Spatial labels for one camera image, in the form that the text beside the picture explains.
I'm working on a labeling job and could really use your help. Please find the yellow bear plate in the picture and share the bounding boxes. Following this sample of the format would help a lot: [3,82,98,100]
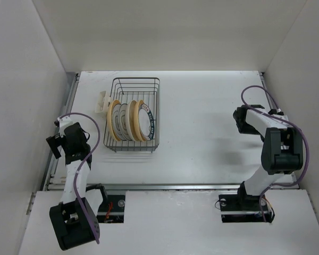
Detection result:
[106,100,121,142]

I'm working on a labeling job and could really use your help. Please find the white plate green outline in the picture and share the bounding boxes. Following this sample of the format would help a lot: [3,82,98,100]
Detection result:
[112,104,127,141]

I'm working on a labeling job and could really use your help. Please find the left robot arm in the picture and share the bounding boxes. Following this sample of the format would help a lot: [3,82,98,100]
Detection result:
[46,113,108,251]

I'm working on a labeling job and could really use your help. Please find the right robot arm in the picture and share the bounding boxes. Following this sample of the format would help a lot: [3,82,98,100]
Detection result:
[233,105,304,211]

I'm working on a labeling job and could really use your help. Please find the yellow plate in rack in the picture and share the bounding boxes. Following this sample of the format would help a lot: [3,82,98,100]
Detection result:
[133,100,145,142]

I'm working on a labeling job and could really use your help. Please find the cream white plate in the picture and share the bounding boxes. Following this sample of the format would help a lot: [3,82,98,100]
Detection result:
[125,100,138,141]

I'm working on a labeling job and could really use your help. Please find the white plate dark green band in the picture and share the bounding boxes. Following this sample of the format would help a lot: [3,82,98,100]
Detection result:
[138,104,155,141]

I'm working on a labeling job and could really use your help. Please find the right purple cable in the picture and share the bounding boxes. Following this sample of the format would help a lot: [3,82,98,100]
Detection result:
[241,85,309,223]

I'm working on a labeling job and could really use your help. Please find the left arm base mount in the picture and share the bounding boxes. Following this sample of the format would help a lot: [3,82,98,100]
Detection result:
[97,194,125,224]

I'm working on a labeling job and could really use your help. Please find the grey wire dish rack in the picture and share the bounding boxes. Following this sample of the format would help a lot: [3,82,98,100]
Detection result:
[102,77,160,152]

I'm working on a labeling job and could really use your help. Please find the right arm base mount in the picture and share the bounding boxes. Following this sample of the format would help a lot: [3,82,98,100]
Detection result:
[215,194,275,223]

